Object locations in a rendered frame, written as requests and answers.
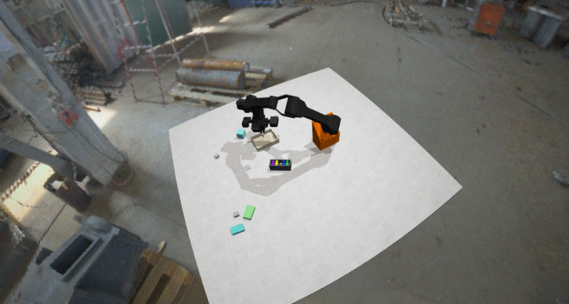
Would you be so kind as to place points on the small teal cube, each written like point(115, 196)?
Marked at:
point(241, 133)

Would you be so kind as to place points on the light green rectangular block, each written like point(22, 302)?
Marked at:
point(249, 211)

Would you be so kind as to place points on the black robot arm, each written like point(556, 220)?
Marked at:
point(295, 108)

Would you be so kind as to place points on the teal rectangular block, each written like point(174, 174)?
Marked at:
point(237, 229)

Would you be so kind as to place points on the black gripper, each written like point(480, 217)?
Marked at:
point(273, 121)

